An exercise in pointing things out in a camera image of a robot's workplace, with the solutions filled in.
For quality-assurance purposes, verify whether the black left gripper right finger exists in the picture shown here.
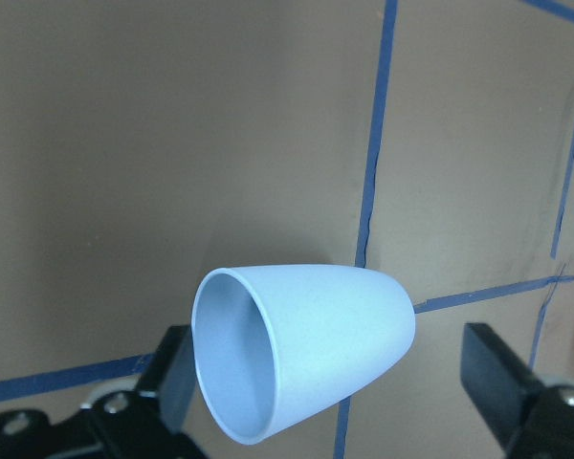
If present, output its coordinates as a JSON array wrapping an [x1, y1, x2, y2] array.
[[461, 322, 574, 458]]

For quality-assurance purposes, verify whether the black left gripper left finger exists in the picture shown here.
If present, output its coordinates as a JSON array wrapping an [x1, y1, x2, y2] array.
[[0, 325, 207, 458]]

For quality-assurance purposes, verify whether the light blue plastic cup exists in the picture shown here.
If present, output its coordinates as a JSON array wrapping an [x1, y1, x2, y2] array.
[[191, 264, 416, 445]]

